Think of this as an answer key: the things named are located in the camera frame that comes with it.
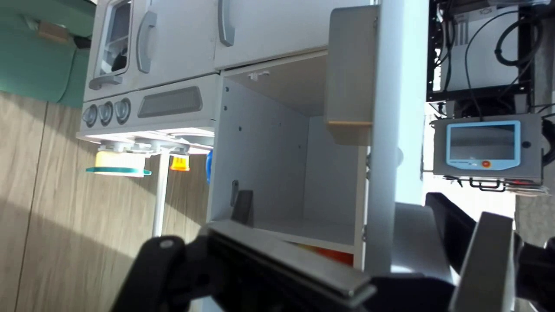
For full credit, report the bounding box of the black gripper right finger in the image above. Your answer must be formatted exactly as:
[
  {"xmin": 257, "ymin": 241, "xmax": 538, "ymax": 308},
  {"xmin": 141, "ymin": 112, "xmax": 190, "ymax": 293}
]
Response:
[{"xmin": 426, "ymin": 192, "xmax": 555, "ymax": 312}]

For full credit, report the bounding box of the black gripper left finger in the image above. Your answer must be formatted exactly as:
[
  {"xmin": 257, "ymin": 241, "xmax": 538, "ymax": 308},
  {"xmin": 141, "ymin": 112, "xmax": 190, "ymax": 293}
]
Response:
[{"xmin": 110, "ymin": 218, "xmax": 379, "ymax": 312}]

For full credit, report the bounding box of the tall white cabinet door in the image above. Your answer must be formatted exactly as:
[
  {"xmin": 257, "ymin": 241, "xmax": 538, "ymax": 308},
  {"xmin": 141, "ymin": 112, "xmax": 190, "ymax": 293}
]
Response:
[{"xmin": 327, "ymin": 0, "xmax": 433, "ymax": 275}]

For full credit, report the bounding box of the white cabinet door wide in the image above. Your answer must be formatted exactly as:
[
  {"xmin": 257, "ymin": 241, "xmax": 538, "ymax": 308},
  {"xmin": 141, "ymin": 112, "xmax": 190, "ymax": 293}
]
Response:
[{"xmin": 214, "ymin": 0, "xmax": 384, "ymax": 69}]

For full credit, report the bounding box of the white cabinet door small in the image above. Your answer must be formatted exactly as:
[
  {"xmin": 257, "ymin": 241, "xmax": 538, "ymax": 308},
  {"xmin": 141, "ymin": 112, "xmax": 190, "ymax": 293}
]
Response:
[{"xmin": 136, "ymin": 0, "xmax": 221, "ymax": 76}]

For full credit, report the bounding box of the white toy play kitchen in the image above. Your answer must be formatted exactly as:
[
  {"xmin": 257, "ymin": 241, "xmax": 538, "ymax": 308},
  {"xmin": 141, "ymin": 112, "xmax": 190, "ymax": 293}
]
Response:
[{"xmin": 77, "ymin": 0, "xmax": 384, "ymax": 274}]

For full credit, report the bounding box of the blue bottle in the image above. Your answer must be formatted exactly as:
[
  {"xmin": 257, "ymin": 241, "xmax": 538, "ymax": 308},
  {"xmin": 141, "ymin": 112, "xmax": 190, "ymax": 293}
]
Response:
[{"xmin": 204, "ymin": 151, "xmax": 216, "ymax": 182}]

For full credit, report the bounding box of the grey touchscreen device blue bezel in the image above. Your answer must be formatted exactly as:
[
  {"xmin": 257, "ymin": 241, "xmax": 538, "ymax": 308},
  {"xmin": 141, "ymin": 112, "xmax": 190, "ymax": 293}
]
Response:
[{"xmin": 433, "ymin": 111, "xmax": 547, "ymax": 192}]

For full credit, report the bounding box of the thin white pole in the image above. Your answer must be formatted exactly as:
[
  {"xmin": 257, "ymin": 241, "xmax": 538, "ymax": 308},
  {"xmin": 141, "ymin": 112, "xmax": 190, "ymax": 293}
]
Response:
[{"xmin": 152, "ymin": 151, "xmax": 174, "ymax": 239}]

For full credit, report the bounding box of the black equipment rack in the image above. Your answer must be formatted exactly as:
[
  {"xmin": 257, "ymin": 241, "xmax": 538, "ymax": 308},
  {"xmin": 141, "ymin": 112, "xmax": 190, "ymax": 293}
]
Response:
[{"xmin": 427, "ymin": 0, "xmax": 555, "ymax": 119}]

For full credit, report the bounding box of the grey stove knob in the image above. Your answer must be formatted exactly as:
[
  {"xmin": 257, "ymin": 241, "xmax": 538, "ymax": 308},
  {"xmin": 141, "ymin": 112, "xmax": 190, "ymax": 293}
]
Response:
[
  {"xmin": 113, "ymin": 97, "xmax": 134, "ymax": 126},
  {"xmin": 82, "ymin": 102, "xmax": 101, "ymax": 130},
  {"xmin": 100, "ymin": 100, "xmax": 117, "ymax": 128}
]

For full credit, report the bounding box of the white oven door with window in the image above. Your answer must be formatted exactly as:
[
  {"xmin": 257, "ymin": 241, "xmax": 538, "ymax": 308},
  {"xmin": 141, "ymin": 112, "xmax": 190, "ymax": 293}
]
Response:
[{"xmin": 84, "ymin": 0, "xmax": 145, "ymax": 93}]

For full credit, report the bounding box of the brown flat object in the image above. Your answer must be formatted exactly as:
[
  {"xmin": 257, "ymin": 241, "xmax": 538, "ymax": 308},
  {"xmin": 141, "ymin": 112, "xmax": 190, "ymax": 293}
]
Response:
[{"xmin": 23, "ymin": 15, "xmax": 80, "ymax": 48}]

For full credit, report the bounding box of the black coiled cable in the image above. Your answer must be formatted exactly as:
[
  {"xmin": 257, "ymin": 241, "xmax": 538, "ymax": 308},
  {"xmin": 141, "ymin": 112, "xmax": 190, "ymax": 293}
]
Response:
[{"xmin": 493, "ymin": 15, "xmax": 544, "ymax": 69}]

